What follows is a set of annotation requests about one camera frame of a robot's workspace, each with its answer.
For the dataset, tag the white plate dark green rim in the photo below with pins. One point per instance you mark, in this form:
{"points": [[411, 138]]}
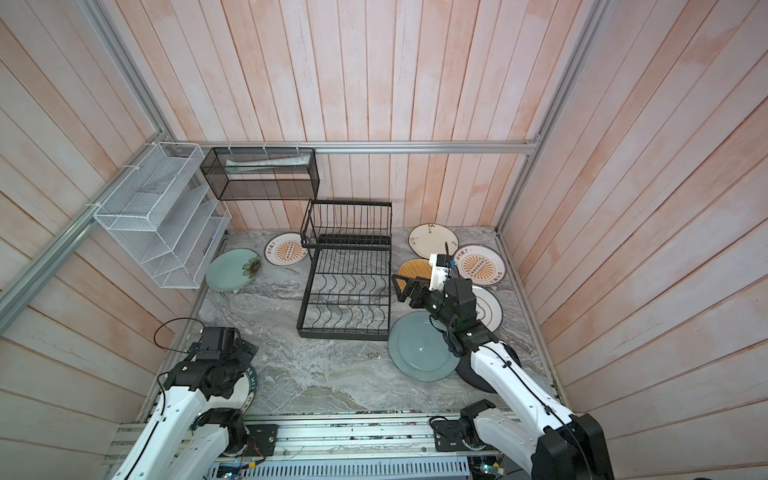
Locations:
{"points": [[245, 389]]}

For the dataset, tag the cream plate with berry sprigs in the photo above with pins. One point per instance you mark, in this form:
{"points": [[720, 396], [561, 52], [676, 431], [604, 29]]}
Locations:
{"points": [[427, 239]]}

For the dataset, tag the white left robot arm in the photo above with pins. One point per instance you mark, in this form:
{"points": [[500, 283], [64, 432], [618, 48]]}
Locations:
{"points": [[200, 412]]}

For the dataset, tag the white mesh wall shelf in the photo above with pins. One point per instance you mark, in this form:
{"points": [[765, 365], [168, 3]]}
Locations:
{"points": [[165, 220]]}

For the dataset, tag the black mesh wall basket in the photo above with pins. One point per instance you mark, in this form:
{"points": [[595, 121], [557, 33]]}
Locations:
{"points": [[261, 173]]}

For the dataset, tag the white plate orange sunburst left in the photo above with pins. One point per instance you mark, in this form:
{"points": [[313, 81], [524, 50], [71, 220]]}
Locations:
{"points": [[285, 249]]}

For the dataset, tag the white plate orange sunburst right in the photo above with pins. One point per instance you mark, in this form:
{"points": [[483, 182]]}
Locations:
{"points": [[482, 265]]}

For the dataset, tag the pale green leaf plate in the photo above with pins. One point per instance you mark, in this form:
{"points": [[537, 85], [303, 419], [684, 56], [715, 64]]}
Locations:
{"points": [[233, 270]]}

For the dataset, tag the aluminium wall frame rail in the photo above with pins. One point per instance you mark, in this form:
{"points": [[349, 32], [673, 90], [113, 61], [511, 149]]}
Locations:
{"points": [[388, 147]]}

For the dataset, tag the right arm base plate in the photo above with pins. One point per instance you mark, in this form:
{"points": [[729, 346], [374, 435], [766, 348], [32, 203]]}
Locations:
{"points": [[450, 435]]}

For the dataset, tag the white plate orange sunburst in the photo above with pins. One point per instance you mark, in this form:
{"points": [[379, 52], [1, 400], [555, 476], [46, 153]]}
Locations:
{"points": [[482, 265], [285, 249]]}

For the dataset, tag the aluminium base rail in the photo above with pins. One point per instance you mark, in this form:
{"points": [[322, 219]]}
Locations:
{"points": [[403, 434]]}

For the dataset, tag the yellow woven plate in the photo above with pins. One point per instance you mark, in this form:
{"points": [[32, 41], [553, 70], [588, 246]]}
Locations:
{"points": [[416, 268]]}

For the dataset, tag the large grey-green plate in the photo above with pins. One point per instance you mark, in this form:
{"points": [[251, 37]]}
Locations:
{"points": [[418, 349]]}

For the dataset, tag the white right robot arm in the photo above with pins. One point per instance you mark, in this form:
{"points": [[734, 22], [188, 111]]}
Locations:
{"points": [[546, 440]]}

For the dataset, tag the black round plate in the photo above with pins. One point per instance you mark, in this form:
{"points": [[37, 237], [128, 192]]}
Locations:
{"points": [[467, 374]]}

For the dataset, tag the black wire dish rack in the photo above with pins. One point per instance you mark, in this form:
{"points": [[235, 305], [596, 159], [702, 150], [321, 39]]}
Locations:
{"points": [[348, 290]]}

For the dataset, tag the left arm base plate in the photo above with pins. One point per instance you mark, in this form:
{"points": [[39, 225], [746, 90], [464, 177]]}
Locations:
{"points": [[261, 440]]}

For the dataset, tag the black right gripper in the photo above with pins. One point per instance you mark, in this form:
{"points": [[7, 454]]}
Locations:
{"points": [[415, 284]]}

